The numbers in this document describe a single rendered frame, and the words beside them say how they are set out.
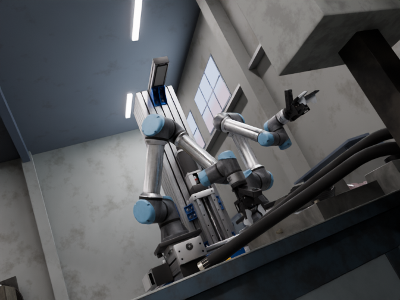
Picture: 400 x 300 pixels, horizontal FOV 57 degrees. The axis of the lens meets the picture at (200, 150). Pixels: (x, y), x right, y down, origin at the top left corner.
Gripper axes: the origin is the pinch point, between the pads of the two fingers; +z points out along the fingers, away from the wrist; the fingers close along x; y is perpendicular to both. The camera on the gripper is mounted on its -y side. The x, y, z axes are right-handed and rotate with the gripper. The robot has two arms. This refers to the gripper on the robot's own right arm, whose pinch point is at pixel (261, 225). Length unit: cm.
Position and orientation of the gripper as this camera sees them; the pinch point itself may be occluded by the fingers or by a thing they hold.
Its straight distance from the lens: 157.4
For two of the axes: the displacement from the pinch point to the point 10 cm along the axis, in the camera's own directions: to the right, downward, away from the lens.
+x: -8.8, 2.2, -4.2
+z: 3.8, 8.6, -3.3
